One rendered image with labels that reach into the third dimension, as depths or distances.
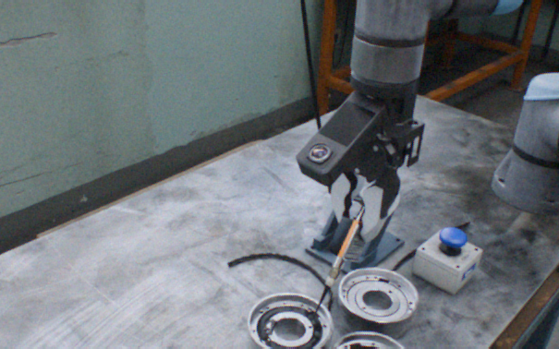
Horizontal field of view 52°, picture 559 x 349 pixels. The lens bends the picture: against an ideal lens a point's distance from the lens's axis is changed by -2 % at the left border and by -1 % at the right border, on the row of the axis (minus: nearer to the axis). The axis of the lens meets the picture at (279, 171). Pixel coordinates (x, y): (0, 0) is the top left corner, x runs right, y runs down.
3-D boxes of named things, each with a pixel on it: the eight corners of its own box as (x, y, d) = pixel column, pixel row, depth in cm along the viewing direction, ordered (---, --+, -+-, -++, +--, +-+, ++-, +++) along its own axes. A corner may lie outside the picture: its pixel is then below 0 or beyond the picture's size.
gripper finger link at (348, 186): (367, 217, 77) (382, 160, 71) (340, 236, 73) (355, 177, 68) (348, 206, 78) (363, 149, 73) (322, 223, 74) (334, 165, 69)
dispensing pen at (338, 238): (296, 311, 71) (353, 188, 71) (312, 311, 75) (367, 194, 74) (309, 319, 70) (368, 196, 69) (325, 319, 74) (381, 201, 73)
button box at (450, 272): (454, 295, 81) (461, 270, 79) (411, 272, 85) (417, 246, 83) (480, 270, 87) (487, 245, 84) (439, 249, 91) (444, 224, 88)
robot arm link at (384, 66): (401, 53, 56) (334, 33, 61) (394, 96, 58) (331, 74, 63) (438, 38, 61) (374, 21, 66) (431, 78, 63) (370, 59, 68)
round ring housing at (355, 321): (406, 355, 71) (411, 331, 69) (325, 330, 74) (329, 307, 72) (419, 301, 80) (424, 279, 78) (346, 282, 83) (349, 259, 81)
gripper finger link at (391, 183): (398, 219, 67) (402, 150, 64) (392, 224, 66) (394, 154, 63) (365, 207, 70) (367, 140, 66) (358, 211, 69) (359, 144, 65)
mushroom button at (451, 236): (452, 272, 82) (459, 245, 79) (428, 259, 84) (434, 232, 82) (466, 260, 85) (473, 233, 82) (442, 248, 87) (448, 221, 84)
